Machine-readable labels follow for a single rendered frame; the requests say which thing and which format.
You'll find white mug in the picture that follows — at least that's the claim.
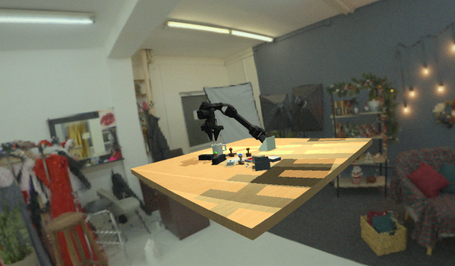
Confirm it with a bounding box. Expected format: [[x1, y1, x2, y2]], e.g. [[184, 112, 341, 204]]
[[212, 144, 227, 156]]

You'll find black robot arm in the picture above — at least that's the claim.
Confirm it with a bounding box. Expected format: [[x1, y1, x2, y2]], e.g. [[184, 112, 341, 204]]
[[196, 102, 268, 143]]

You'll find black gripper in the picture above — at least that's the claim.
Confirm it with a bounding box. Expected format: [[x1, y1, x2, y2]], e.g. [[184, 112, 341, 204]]
[[203, 118, 224, 141]]

